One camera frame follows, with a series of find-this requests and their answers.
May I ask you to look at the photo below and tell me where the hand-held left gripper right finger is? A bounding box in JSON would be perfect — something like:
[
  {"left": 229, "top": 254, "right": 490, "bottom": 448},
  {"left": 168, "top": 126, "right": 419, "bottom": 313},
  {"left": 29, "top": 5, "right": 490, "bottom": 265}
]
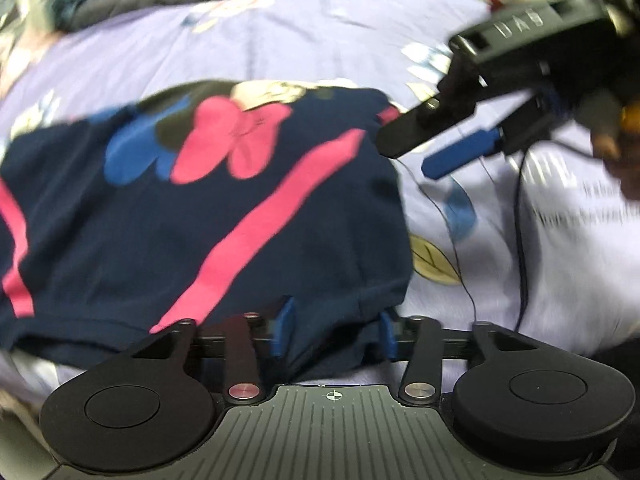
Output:
[{"left": 377, "top": 310, "right": 547, "bottom": 406}]

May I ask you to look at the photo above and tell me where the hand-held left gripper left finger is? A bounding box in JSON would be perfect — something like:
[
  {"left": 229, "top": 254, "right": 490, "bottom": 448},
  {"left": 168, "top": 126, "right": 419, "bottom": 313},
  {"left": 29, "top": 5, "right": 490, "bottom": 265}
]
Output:
[{"left": 131, "top": 296, "right": 297, "bottom": 406}]

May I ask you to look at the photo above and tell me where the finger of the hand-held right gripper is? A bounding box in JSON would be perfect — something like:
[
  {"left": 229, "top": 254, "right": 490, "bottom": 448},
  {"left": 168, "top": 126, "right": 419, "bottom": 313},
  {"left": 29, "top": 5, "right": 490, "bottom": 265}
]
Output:
[
  {"left": 376, "top": 72, "right": 483, "bottom": 160},
  {"left": 421, "top": 128, "right": 505, "bottom": 181}
]

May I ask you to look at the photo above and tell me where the navy garment with pink stripes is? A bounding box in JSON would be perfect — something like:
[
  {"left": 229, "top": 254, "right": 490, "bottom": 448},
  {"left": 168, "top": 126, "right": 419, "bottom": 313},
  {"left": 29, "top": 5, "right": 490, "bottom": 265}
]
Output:
[{"left": 0, "top": 79, "right": 415, "bottom": 382}]

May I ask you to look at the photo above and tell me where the person's right hand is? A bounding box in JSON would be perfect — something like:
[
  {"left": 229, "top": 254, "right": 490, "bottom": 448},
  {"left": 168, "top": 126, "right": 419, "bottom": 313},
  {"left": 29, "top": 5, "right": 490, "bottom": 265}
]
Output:
[{"left": 575, "top": 85, "right": 640, "bottom": 198}]

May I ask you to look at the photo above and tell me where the purple floral bed sheet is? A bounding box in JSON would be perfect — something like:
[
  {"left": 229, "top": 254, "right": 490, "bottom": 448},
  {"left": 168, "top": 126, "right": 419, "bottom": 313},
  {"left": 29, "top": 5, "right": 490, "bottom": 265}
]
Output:
[{"left": 0, "top": 0, "right": 640, "bottom": 411}]

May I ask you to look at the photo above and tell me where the thin black wire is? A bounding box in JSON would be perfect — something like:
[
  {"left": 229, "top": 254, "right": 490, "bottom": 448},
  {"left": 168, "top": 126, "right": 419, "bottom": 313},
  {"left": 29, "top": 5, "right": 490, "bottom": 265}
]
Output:
[{"left": 395, "top": 157, "right": 478, "bottom": 323}]

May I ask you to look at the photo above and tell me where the thick black cable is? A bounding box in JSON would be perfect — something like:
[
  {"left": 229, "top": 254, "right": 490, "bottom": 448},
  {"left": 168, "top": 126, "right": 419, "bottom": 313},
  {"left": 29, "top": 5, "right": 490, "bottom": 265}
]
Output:
[{"left": 511, "top": 150, "right": 532, "bottom": 333}]

